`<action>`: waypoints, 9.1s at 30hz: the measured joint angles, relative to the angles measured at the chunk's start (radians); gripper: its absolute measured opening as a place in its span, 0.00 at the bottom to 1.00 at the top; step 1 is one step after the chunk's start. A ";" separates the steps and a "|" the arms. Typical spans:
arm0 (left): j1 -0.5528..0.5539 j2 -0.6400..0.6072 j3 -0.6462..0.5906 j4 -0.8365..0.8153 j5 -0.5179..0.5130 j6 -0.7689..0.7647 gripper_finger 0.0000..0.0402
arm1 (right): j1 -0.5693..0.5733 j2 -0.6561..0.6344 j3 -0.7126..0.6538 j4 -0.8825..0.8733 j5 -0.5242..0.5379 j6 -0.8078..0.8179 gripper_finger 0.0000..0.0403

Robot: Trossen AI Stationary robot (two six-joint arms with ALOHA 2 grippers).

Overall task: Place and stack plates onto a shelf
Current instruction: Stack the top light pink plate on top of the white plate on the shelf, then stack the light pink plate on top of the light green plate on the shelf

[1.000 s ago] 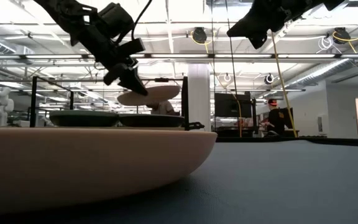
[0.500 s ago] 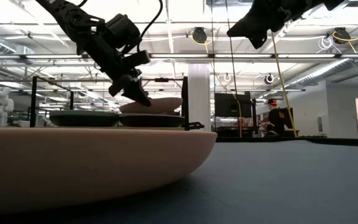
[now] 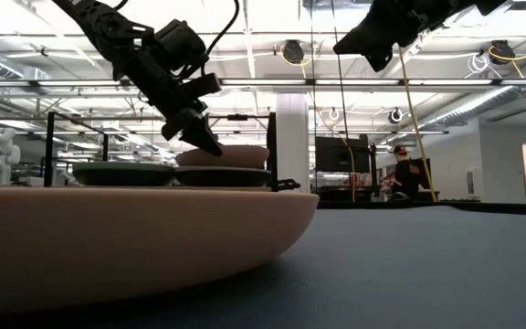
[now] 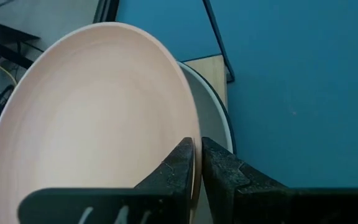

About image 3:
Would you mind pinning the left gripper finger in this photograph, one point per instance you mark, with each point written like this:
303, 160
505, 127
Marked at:
172, 130
201, 132

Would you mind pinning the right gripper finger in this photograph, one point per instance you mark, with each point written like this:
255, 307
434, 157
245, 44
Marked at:
359, 41

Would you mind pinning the pink plate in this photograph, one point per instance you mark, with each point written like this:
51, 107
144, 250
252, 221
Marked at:
240, 157
108, 247

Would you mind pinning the black plate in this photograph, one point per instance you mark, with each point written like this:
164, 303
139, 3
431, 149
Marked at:
222, 177

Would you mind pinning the dark grey plate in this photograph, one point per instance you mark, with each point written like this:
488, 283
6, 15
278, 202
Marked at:
121, 177

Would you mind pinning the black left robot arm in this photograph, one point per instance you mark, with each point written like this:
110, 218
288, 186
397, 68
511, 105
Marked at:
121, 41

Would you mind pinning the long ceiling light strip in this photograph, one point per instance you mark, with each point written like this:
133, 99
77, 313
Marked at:
359, 82

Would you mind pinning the white square pillar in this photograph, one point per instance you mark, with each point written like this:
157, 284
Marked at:
292, 146

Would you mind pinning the black monitor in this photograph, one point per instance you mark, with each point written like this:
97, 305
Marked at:
340, 155

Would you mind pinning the person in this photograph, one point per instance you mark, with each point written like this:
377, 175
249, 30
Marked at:
404, 178

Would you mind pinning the blue table mat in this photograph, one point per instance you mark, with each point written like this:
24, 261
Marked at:
404, 274

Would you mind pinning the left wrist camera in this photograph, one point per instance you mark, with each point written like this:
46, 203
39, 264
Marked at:
208, 86

